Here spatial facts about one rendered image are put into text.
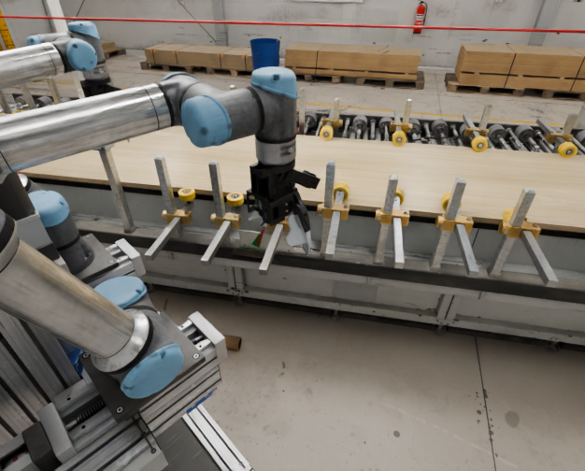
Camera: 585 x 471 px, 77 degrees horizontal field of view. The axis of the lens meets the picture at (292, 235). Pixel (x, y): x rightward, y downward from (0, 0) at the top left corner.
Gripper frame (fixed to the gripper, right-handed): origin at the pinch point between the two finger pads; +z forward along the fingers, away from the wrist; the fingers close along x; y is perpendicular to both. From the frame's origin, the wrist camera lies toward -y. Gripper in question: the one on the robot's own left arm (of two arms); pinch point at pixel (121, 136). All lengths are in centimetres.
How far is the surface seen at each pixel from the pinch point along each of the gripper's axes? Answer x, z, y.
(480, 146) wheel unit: 64, 38, -179
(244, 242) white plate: 16, 59, -37
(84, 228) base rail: -55, 62, 13
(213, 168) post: 6.6, 21.0, -31.2
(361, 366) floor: 73, 132, -67
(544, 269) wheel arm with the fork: 125, 36, -84
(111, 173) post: -34.7, 28.0, -2.8
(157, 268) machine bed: -57, 110, -18
